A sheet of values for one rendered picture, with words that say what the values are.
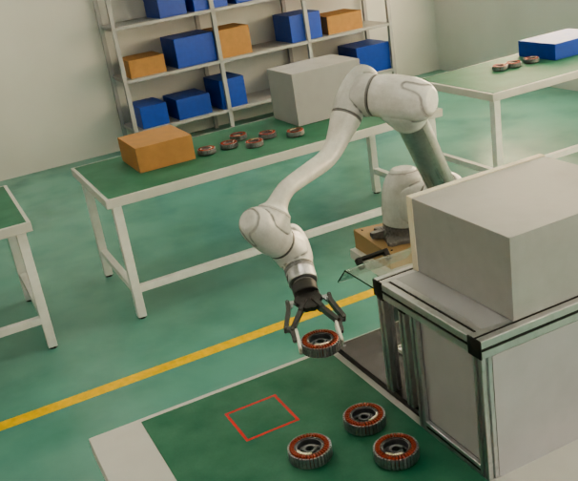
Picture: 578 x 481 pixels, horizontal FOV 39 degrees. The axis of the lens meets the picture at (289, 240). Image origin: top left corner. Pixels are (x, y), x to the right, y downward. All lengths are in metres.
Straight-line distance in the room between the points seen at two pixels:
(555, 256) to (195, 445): 1.05
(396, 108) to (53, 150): 6.44
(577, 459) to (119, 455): 1.16
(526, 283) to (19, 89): 7.13
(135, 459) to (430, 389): 0.80
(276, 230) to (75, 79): 6.43
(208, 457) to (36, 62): 6.69
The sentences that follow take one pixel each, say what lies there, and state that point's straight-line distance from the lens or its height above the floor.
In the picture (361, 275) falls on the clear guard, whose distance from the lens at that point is 2.29.
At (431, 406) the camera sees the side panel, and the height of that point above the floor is 0.83.
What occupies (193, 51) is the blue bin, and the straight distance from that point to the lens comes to 8.35.
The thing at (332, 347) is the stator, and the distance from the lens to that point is 2.28.
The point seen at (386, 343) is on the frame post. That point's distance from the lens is 2.23.
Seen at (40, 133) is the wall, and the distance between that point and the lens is 8.63.
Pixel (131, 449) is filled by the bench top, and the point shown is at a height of 0.75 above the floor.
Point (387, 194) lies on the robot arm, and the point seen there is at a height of 1.00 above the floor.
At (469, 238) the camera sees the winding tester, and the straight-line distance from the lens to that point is 1.92.
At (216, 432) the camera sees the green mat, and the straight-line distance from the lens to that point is 2.30.
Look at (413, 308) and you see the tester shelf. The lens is 2.00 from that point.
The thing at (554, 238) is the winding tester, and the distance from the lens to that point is 1.89.
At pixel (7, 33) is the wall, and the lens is 8.49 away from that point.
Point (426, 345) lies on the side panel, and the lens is 2.04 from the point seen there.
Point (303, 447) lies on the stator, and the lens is 2.15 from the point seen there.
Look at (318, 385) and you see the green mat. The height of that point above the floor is 0.75.
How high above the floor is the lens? 2.01
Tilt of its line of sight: 21 degrees down
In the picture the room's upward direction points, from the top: 9 degrees counter-clockwise
